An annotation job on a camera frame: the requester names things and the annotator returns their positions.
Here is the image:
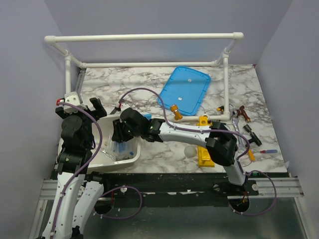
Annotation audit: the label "clear bag of syringes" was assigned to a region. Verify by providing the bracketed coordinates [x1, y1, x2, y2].
[111, 141, 135, 161]

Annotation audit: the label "white plastic bin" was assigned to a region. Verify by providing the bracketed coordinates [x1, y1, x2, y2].
[58, 114, 142, 175]

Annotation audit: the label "metal crucible tongs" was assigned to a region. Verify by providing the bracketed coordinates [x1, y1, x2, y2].
[99, 148, 116, 161]

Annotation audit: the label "blue plastic bin lid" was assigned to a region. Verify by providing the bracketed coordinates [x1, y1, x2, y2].
[158, 66, 211, 116]

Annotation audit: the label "yellow test tube rack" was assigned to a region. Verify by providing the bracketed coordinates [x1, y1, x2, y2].
[197, 115, 215, 167]

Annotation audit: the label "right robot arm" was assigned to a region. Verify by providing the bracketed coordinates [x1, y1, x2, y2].
[112, 108, 248, 195]

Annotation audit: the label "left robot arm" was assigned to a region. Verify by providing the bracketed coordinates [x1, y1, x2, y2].
[40, 98, 111, 239]

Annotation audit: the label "black metal rod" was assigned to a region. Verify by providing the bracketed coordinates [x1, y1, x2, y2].
[110, 106, 121, 115]

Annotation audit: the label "frosted watch glass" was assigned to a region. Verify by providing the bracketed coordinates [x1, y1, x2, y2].
[184, 145, 197, 158]

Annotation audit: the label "yellow black screwdriver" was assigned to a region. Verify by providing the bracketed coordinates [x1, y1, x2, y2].
[217, 106, 224, 112]

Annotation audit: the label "silver metal wrench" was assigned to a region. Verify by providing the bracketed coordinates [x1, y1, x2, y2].
[231, 117, 246, 153]

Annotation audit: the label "black T-shaped pipe fitting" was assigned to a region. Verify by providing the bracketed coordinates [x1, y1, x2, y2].
[243, 124, 262, 146]

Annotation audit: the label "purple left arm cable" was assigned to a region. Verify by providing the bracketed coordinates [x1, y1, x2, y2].
[48, 102, 144, 239]

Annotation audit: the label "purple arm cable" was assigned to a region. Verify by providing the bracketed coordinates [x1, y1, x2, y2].
[119, 87, 277, 217]
[48, 102, 144, 239]

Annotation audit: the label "blue hose nozzle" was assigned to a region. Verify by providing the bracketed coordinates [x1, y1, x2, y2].
[143, 114, 152, 120]

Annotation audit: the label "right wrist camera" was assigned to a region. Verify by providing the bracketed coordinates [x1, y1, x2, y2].
[117, 103, 122, 111]

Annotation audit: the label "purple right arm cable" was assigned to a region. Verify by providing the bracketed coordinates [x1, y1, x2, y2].
[119, 87, 277, 217]

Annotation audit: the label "orange hose connector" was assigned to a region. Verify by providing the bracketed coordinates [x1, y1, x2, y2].
[170, 104, 183, 120]

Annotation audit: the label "white PVC pipe frame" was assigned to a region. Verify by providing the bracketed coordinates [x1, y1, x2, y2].
[44, 32, 244, 121]

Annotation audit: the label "black mounting rail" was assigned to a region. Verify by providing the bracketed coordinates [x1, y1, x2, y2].
[89, 172, 259, 208]

